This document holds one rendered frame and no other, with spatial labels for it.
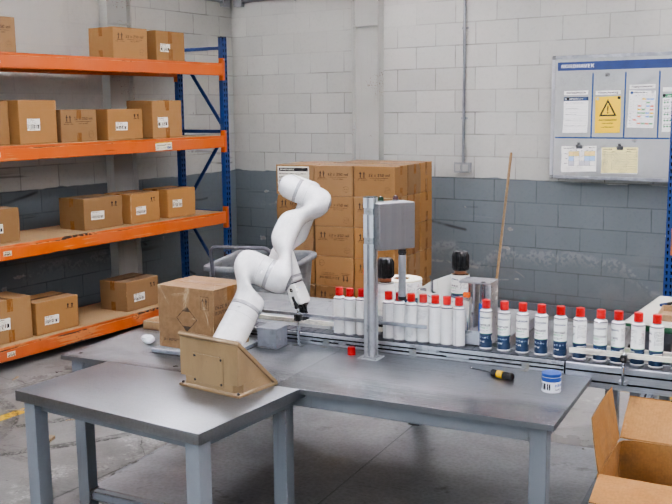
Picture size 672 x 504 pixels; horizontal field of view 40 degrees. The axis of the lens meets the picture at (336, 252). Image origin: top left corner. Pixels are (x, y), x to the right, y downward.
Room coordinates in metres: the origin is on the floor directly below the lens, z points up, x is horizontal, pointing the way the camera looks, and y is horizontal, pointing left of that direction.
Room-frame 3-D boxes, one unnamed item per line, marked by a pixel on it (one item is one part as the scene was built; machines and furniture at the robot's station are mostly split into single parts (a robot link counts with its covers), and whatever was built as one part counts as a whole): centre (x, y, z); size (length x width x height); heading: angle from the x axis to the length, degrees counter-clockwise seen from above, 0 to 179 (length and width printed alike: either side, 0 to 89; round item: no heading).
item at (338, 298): (3.92, -0.01, 0.98); 0.05 x 0.05 x 0.20
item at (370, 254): (3.70, -0.14, 1.16); 0.04 x 0.04 x 0.67; 63
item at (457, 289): (4.31, -0.59, 1.04); 0.09 x 0.09 x 0.29
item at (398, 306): (3.79, -0.27, 0.98); 0.05 x 0.05 x 0.20
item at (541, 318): (3.53, -0.81, 0.98); 0.05 x 0.05 x 0.20
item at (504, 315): (3.60, -0.67, 0.98); 0.05 x 0.05 x 0.20
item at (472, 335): (3.74, -0.59, 1.01); 0.14 x 0.13 x 0.26; 63
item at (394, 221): (3.73, -0.23, 1.38); 0.17 x 0.10 x 0.19; 118
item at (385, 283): (4.13, -0.22, 1.03); 0.09 x 0.09 x 0.30
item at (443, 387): (4.00, -0.10, 0.82); 2.10 x 1.50 x 0.02; 63
